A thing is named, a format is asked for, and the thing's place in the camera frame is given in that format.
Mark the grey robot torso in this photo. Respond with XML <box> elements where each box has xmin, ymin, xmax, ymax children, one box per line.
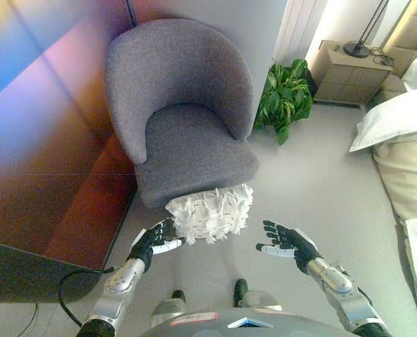
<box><xmin>136</xmin><ymin>307</ymin><xmax>360</xmax><ymax>337</ymax></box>

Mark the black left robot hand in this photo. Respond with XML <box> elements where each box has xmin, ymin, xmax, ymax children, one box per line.
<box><xmin>126</xmin><ymin>218</ymin><xmax>186</xmax><ymax>274</ymax></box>

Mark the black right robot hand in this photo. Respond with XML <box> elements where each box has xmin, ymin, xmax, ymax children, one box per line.
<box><xmin>255</xmin><ymin>220</ymin><xmax>322</xmax><ymax>275</ymax></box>

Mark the grey fabric armchair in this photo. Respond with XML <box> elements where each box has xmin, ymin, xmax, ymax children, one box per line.
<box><xmin>104</xmin><ymin>18</ymin><xmax>260</xmax><ymax>210</ymax></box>

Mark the silver left robot leg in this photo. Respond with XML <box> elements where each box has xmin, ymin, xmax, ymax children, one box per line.
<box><xmin>150</xmin><ymin>289</ymin><xmax>187</xmax><ymax>329</ymax></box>

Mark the beige wooden nightstand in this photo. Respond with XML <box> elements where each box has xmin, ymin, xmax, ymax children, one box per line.
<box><xmin>312</xmin><ymin>39</ymin><xmax>394</xmax><ymax>105</ymax></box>

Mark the beige bed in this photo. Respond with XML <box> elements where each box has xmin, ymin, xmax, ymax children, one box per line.
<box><xmin>371</xmin><ymin>130</ymin><xmax>417</xmax><ymax>337</ymax></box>

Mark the silver robot leg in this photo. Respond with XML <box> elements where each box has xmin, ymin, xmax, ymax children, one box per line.
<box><xmin>150</xmin><ymin>289</ymin><xmax>187</xmax><ymax>329</ymax></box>
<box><xmin>232</xmin><ymin>278</ymin><xmax>283</xmax><ymax>312</ymax></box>

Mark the black floor lamp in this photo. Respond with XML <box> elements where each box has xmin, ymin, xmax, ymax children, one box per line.
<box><xmin>343</xmin><ymin>0</ymin><xmax>390</xmax><ymax>59</ymax></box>

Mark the white fringed pillow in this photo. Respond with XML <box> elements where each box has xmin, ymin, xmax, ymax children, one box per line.
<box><xmin>164</xmin><ymin>183</ymin><xmax>254</xmax><ymax>246</ymax></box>

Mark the beige padded headboard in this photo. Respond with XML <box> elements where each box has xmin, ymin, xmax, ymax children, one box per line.
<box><xmin>376</xmin><ymin>0</ymin><xmax>417</xmax><ymax>103</ymax></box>

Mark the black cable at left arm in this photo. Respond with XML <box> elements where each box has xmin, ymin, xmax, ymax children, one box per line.
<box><xmin>56</xmin><ymin>266</ymin><xmax>117</xmax><ymax>328</ymax></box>

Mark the green potted plant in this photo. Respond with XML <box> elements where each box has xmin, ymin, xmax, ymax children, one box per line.
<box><xmin>253</xmin><ymin>58</ymin><xmax>314</xmax><ymax>146</ymax></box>

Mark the black cable on nightstand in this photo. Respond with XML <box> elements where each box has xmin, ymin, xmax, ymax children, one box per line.
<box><xmin>369</xmin><ymin>46</ymin><xmax>395</xmax><ymax>67</ymax></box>

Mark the white bed pillow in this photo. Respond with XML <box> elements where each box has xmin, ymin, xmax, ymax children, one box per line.
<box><xmin>348</xmin><ymin>85</ymin><xmax>417</xmax><ymax>153</ymax></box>

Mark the silver right robot leg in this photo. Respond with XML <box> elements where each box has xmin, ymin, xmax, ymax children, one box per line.
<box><xmin>232</xmin><ymin>278</ymin><xmax>283</xmax><ymax>312</ymax></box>

